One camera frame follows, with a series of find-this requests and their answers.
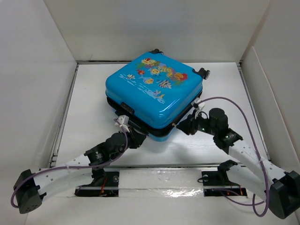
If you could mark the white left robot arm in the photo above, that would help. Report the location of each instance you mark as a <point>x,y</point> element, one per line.
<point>31,189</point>

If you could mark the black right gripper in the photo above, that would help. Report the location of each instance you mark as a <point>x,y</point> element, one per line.
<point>190,123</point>

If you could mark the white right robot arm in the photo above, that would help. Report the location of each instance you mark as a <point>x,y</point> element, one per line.
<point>278,188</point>

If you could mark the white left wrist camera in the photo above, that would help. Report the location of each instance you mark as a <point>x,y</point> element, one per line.
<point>122,123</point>

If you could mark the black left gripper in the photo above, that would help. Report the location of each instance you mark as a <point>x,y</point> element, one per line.
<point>136,138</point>

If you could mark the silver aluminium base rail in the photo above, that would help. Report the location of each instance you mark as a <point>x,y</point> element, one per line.
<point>156,182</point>

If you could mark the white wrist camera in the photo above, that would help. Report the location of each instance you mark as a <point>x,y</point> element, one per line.
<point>122,123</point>
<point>198,106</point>

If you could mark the blue hard-shell suitcase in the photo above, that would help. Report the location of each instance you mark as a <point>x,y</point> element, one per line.
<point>155,92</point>

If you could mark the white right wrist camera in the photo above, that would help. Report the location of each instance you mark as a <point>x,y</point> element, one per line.
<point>198,106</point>

